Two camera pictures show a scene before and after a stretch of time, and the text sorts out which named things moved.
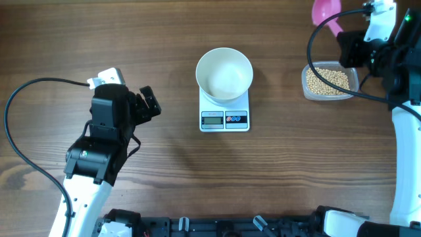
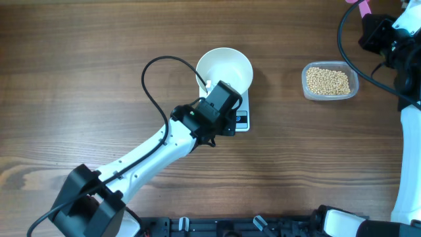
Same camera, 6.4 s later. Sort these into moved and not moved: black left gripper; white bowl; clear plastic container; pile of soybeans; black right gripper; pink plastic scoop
Moved: black left gripper; black right gripper; pink plastic scoop
Not moved: clear plastic container; pile of soybeans; white bowl
